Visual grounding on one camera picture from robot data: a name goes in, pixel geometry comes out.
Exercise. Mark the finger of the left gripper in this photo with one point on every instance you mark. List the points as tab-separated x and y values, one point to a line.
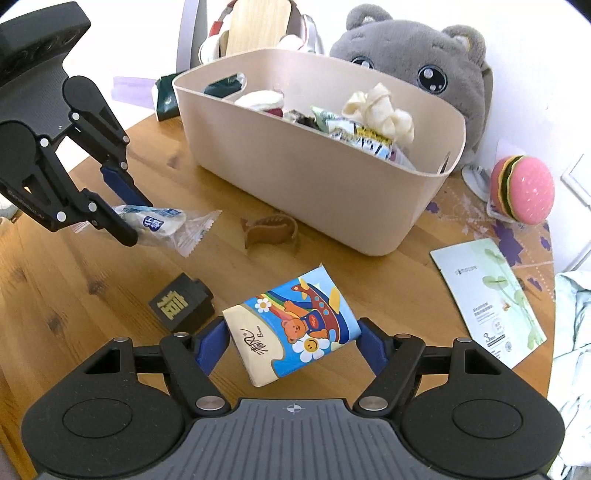
97	131
99	203

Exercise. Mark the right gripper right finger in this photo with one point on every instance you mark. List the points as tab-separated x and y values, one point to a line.
395	361

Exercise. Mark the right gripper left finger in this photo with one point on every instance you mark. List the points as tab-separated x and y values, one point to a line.
189	361

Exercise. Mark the cartoon bear tissue pack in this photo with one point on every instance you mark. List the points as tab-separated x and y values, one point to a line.
291	326

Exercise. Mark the clear white snack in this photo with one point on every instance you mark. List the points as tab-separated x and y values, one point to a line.
176	229

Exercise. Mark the white kitty plush toy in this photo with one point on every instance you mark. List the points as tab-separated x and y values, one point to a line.
265	101

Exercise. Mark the white green snack bag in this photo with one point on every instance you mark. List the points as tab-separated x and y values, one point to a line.
369	141

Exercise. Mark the brown plush keychain with tag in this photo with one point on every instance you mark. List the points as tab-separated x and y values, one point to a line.
295	117

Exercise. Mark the cream cloth scrunchie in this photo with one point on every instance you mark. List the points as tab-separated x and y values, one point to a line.
376	110

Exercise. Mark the small black box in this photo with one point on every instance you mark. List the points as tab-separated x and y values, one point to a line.
184	305

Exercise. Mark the green leaf face mask sachet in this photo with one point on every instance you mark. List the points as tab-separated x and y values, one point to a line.
492	303

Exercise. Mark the purple flower table mat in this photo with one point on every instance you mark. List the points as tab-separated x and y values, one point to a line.
528	249

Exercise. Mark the brown hair claw clip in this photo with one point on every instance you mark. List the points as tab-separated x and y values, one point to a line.
275	229

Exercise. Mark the light blue striped cloth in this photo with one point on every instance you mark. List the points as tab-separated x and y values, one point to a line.
569	389

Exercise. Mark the wooden headphone stand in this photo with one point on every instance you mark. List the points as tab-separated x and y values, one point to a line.
252	25

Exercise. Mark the beige plastic storage bin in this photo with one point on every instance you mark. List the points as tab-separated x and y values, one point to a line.
363	202

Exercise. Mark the pink burger toy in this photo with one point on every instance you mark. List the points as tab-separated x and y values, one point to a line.
522	189

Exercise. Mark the red white headphones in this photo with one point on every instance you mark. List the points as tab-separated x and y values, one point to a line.
302	35

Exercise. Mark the green panda snack bag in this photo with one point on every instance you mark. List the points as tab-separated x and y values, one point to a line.
329	122

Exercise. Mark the grey plush cat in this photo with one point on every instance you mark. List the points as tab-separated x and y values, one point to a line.
450	64

